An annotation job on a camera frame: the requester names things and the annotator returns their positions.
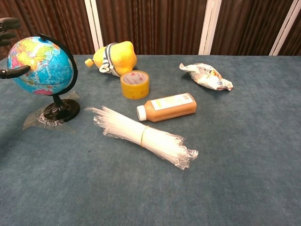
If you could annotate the yellow packing tape roll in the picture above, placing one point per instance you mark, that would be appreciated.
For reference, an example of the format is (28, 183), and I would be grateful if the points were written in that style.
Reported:
(135, 85)

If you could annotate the yellow plush toy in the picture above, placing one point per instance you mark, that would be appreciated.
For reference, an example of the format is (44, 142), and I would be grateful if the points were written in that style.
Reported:
(117, 58)

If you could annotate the blue felt table mat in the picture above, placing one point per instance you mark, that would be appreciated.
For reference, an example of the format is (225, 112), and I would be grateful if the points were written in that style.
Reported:
(150, 153)

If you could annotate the crumpled white snack wrapper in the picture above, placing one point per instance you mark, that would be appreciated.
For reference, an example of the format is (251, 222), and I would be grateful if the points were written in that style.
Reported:
(208, 76)

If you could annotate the clear tape patch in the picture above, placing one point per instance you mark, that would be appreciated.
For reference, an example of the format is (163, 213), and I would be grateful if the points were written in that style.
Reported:
(47, 117)

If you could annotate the orange juice bottle white cap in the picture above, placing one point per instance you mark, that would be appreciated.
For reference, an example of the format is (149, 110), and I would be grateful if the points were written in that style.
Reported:
(168, 108)

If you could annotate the bundle of wrapped white straws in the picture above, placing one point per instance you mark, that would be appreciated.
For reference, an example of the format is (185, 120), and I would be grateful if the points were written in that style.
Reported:
(143, 136)

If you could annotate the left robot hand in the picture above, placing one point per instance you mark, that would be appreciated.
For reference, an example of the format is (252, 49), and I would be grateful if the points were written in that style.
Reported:
(9, 44)

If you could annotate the small desktop globe black stand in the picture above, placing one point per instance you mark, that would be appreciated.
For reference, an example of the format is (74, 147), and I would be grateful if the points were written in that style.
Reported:
(44, 70)

